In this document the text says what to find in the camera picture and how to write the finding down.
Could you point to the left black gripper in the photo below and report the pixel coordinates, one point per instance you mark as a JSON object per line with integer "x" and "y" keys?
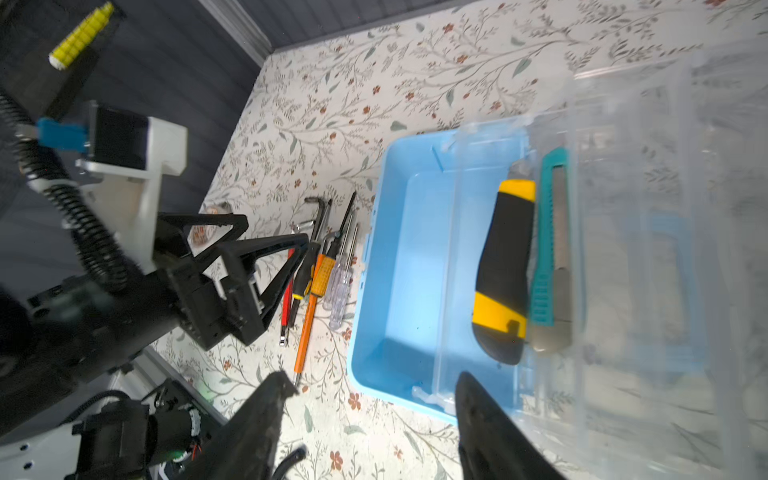
{"x": 250, "y": 276}

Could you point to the teal utility knife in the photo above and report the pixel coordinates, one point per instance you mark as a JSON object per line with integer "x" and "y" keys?
{"x": 551, "y": 304}

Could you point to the orange long screwdriver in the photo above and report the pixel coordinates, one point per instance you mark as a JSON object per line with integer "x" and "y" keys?
{"x": 305, "y": 335}

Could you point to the blue plastic tool box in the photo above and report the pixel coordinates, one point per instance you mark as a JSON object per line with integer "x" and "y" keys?
{"x": 412, "y": 335}

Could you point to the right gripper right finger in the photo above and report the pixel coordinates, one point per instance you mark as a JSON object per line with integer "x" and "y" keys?
{"x": 490, "y": 445}

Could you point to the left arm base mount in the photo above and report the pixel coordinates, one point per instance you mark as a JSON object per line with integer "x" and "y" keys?
{"x": 126, "y": 438}

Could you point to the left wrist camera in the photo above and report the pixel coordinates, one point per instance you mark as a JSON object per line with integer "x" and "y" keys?
{"x": 128, "y": 154}

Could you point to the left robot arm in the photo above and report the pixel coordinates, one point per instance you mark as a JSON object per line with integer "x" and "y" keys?
{"x": 76, "y": 332}

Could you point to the clear tape roll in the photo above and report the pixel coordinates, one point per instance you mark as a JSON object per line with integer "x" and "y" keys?
{"x": 200, "y": 235}

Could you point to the yellow green roller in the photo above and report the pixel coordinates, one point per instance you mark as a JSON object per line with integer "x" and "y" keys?
{"x": 82, "y": 36}

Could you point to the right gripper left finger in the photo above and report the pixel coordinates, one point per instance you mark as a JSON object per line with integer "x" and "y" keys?
{"x": 246, "y": 447}

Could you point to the yellow black utility knife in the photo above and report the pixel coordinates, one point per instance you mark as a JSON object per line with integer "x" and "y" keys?
{"x": 501, "y": 301}

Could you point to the clear handle screwdriver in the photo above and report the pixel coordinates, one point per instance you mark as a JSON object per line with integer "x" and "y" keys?
{"x": 335, "y": 299}

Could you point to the yellow handle screwdriver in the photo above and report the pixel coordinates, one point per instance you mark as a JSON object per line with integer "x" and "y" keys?
{"x": 327, "y": 258}

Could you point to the black hex key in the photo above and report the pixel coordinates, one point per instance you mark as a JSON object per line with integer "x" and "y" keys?
{"x": 303, "y": 278}

